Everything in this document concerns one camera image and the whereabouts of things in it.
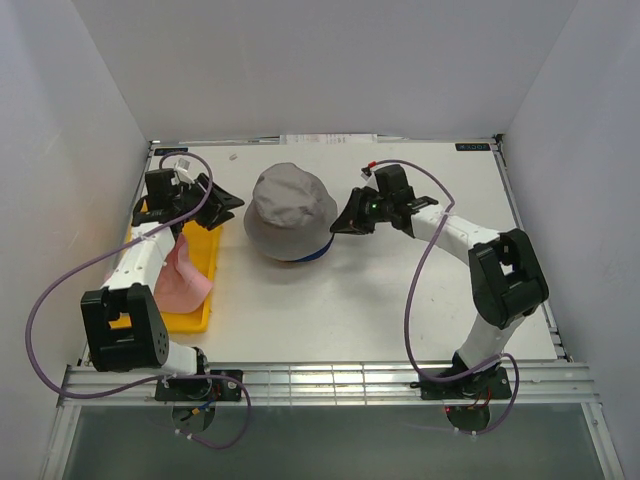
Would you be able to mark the yellow plastic bin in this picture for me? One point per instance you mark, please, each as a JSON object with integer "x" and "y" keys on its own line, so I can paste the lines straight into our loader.
{"x": 203, "y": 249}

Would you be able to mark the blue hat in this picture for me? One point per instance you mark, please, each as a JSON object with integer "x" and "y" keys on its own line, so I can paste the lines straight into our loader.
{"x": 316, "y": 255}

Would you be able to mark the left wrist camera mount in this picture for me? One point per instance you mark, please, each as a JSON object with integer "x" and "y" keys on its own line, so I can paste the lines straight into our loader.
{"x": 182, "y": 167}

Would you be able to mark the aluminium front rail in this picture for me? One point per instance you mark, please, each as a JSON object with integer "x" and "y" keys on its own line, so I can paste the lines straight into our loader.
{"x": 356, "y": 384}

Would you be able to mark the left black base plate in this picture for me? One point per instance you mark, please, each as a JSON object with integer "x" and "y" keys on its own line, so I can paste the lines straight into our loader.
{"x": 225, "y": 389}

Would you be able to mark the blue corner label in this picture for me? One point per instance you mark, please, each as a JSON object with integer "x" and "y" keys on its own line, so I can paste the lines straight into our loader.
{"x": 168, "y": 150}
{"x": 474, "y": 146}

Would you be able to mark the white paper strip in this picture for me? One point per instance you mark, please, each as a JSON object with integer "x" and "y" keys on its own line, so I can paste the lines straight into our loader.
{"x": 328, "y": 138}

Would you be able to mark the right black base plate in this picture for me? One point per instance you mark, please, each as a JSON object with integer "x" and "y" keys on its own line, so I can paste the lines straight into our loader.
{"x": 492, "y": 383}

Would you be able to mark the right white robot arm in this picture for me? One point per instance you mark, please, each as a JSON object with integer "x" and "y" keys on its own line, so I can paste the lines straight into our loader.
{"x": 507, "y": 282}

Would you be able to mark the grey hat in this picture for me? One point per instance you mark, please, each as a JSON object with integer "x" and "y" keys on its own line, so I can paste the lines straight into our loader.
{"x": 290, "y": 213}

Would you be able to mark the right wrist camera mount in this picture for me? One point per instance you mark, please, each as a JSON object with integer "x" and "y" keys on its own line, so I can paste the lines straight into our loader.
{"x": 368, "y": 174}

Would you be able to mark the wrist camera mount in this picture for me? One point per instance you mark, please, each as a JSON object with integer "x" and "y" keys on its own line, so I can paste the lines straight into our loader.
{"x": 182, "y": 167}
{"x": 368, "y": 174}

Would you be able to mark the blue corner label right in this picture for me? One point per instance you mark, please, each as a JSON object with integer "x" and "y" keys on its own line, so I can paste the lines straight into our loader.
{"x": 474, "y": 146}

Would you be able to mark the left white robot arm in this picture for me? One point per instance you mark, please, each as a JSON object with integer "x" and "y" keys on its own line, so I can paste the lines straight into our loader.
{"x": 123, "y": 323}

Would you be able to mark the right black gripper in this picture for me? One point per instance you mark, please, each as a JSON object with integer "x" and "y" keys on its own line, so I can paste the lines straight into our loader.
{"x": 350, "y": 221}

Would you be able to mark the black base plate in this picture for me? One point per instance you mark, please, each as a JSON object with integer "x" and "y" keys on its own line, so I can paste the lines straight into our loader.
{"x": 225, "y": 389}
{"x": 492, "y": 383}

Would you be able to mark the blue corner label left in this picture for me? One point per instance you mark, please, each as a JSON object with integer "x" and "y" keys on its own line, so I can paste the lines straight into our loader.
{"x": 168, "y": 150}

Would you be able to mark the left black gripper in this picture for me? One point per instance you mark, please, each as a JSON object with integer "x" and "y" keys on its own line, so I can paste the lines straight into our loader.
{"x": 216, "y": 209}

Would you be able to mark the pink hat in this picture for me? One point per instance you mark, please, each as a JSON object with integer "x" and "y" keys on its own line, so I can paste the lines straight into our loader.
{"x": 178, "y": 287}

